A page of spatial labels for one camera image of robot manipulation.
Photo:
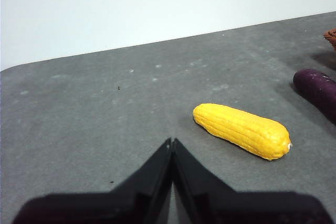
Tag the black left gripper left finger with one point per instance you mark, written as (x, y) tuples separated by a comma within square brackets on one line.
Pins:
[(110, 208)]

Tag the yellow corn cob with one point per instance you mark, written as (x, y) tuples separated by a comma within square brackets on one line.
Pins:
[(241, 130)]

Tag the purple eggplant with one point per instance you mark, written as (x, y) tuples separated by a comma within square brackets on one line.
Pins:
[(317, 90)]

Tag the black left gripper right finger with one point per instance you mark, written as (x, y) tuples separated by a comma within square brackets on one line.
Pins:
[(236, 208)]

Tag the brown wicker basket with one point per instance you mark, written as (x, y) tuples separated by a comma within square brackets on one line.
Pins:
[(331, 37)]

